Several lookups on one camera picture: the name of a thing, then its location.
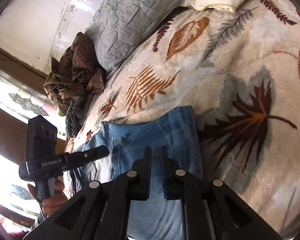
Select left hand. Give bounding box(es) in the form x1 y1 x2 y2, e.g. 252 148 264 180
42 180 68 217

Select leaf pattern fleece blanket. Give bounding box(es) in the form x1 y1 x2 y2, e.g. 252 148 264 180
66 0 300 239

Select light blue denim jeans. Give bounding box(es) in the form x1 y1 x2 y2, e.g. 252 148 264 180
69 105 204 240

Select dark grey denim garment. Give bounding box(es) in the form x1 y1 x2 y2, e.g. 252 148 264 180
65 94 95 138

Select grey quilted pillow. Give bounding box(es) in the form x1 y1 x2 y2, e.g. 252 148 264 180
85 0 183 77

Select brown jacket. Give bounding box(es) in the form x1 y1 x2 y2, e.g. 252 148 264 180
44 32 106 115

